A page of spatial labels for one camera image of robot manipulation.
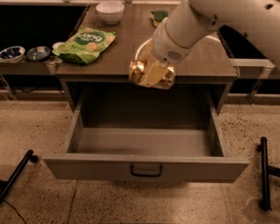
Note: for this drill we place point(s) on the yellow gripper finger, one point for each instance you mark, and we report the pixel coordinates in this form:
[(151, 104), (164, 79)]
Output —
[(153, 75), (144, 53)]

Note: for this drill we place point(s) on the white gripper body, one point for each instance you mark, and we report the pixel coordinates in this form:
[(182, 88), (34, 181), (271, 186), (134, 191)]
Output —
[(165, 46)]

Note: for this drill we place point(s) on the orange soda can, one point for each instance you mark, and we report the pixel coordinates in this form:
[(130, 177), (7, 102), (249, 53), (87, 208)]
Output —
[(138, 69)]

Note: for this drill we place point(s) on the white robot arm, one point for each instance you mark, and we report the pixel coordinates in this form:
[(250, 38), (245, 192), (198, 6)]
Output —
[(257, 20)]

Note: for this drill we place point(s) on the grey cabinet with top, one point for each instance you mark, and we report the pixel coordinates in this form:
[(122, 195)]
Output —
[(208, 62)]

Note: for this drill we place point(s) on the open grey top drawer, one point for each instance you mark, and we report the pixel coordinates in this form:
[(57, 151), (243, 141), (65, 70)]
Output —
[(115, 128)]

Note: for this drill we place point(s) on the green yellow sponge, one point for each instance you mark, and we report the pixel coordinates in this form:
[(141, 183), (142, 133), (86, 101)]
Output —
[(157, 16)]

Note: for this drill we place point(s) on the white bowl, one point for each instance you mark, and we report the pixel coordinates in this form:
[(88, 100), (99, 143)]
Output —
[(110, 12)]

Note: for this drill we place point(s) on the green snack bag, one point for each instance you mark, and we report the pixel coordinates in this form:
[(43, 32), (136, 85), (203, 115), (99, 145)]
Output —
[(85, 46)]

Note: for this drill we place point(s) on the small dark blue bowl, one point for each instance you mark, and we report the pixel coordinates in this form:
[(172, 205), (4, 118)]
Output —
[(38, 54)]

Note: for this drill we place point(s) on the small bowl with blue items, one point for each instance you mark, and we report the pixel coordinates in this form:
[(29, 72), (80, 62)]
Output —
[(12, 54)]

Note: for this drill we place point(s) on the black right stand leg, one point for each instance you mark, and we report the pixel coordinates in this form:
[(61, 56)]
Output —
[(266, 171)]

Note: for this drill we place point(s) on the black stand leg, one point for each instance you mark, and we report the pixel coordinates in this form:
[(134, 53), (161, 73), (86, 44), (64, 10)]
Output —
[(266, 171), (5, 186)]

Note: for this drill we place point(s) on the black left stand leg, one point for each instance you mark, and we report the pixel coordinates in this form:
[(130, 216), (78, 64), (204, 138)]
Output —
[(5, 186)]

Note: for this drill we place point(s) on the black drawer handle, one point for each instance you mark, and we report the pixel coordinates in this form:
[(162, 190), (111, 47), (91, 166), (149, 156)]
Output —
[(146, 173)]

